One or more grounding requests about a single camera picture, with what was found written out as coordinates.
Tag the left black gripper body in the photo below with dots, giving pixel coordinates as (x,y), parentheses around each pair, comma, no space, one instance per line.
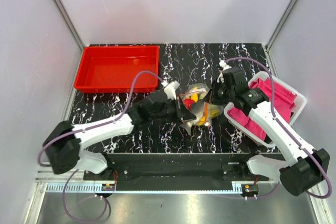
(176,109)

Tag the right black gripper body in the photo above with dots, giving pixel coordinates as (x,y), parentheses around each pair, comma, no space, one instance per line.
(220,95)

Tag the red fake apple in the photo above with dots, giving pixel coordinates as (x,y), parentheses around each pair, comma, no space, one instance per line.
(188,102)

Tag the clear zip top bag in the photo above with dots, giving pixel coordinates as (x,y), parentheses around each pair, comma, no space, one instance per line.
(191,89)

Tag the grey fake fish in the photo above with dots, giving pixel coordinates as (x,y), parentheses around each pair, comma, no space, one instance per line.
(198,109)

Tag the yellow fake banana bunch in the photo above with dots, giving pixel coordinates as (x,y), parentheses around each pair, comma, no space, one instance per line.
(211,111)

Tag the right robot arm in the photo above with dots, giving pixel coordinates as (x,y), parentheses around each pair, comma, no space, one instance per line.
(303,166)

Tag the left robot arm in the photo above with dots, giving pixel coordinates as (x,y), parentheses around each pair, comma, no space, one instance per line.
(66,146)

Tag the white plastic basket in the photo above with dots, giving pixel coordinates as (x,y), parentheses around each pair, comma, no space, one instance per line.
(288,102)

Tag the red plastic bin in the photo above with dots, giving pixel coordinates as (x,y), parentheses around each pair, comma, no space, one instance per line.
(111,69)

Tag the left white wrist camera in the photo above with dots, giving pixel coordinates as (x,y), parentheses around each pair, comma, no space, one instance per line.
(170,89)

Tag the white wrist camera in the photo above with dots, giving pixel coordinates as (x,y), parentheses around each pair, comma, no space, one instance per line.
(223,66)
(170,89)

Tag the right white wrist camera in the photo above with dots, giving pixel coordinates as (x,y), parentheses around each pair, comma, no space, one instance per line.
(223,66)

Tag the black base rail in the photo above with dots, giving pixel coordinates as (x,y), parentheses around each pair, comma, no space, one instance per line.
(222,166)

